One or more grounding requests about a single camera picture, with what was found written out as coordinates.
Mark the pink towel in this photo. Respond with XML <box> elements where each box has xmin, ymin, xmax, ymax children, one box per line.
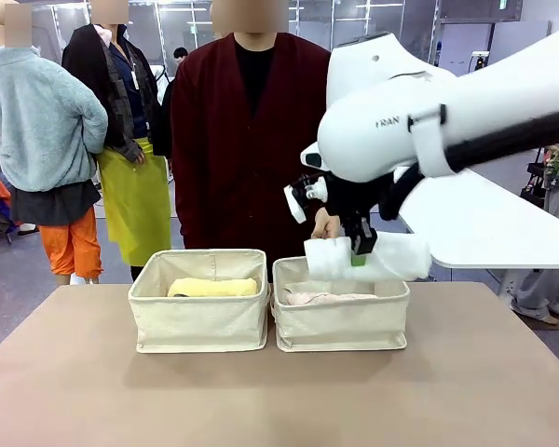
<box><xmin>282</xmin><ymin>291</ymin><xmax>378</xmax><ymax>307</ymax></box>

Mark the background person in black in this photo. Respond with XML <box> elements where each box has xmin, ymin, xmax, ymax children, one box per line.
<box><xmin>165</xmin><ymin>46</ymin><xmax>190</xmax><ymax>94</ymax></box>

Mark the mannequin in pale blue fleece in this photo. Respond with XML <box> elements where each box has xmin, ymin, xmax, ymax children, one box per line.
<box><xmin>0</xmin><ymin>0</ymin><xmax>109</xmax><ymax>286</ymax></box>

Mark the black trolley cart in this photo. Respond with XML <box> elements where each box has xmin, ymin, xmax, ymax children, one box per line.
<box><xmin>520</xmin><ymin>161</ymin><xmax>549</xmax><ymax>202</ymax></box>

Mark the yellow towel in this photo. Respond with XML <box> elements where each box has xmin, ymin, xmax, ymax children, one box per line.
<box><xmin>167</xmin><ymin>277</ymin><xmax>259</xmax><ymax>299</ymax></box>

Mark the person in maroon cardigan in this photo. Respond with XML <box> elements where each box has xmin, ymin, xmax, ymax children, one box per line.
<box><xmin>160</xmin><ymin>0</ymin><xmax>344</xmax><ymax>283</ymax></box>

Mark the person's left hand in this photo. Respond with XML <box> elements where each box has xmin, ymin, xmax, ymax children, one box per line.
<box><xmin>310</xmin><ymin>207</ymin><xmax>345</xmax><ymax>241</ymax></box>

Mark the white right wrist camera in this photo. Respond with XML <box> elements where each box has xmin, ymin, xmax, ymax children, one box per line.
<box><xmin>282</xmin><ymin>174</ymin><xmax>330</xmax><ymax>225</ymax></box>

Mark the white arm cable strap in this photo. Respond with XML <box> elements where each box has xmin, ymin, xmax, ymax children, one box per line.
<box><xmin>407</xmin><ymin>104</ymin><xmax>458</xmax><ymax>179</ymax></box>

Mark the beige fabric basket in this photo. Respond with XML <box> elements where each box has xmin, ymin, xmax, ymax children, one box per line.
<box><xmin>270</xmin><ymin>254</ymin><xmax>410</xmax><ymax>352</ymax></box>
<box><xmin>128</xmin><ymin>249</ymin><xmax>269</xmax><ymax>354</ymax></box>

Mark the white towel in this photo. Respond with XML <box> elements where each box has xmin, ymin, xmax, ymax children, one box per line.
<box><xmin>304</xmin><ymin>231</ymin><xmax>432</xmax><ymax>282</ymax></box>

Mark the black right arm cable sleeve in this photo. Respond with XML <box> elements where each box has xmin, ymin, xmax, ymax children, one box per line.
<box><xmin>379</xmin><ymin>109</ymin><xmax>559</xmax><ymax>223</ymax></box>

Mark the white side table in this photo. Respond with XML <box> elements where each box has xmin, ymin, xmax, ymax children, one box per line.
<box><xmin>398</xmin><ymin>167</ymin><xmax>559</xmax><ymax>290</ymax></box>

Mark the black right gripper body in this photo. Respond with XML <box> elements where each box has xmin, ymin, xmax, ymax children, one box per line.
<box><xmin>327</xmin><ymin>173</ymin><xmax>395</xmax><ymax>235</ymax></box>

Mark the mannequin in black jacket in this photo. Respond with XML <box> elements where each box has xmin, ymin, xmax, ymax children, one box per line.
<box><xmin>61</xmin><ymin>0</ymin><xmax>173</xmax><ymax>281</ymax></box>

